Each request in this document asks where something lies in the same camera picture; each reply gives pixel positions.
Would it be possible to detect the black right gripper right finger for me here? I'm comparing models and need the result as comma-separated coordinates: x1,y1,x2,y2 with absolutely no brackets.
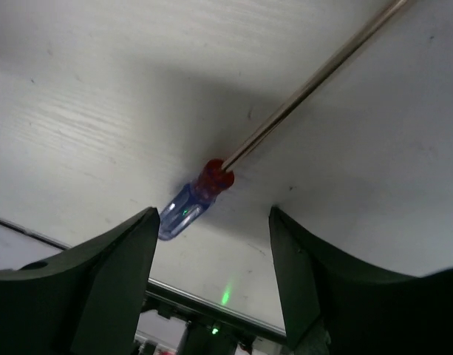
268,207,453,354

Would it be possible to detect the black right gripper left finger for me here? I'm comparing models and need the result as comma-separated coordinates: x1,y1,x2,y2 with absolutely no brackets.
0,208,160,354

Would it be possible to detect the blue red screwdriver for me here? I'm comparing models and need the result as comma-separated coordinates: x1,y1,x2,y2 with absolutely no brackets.
158,1,408,241

